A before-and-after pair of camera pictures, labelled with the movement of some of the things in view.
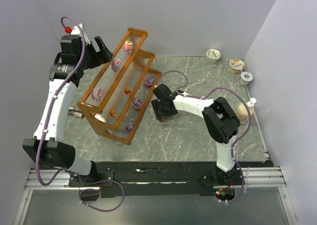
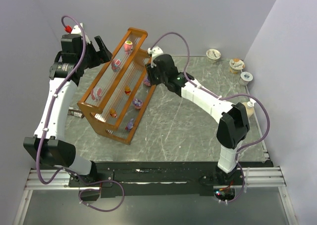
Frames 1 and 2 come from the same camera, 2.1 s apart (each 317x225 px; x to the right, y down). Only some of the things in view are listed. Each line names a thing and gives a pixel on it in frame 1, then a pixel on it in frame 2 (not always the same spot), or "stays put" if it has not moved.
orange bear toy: x=113 y=113 stays put
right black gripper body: x=164 y=111 -> x=150 y=72
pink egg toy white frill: x=96 y=95 stays put
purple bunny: x=148 y=80 stays put
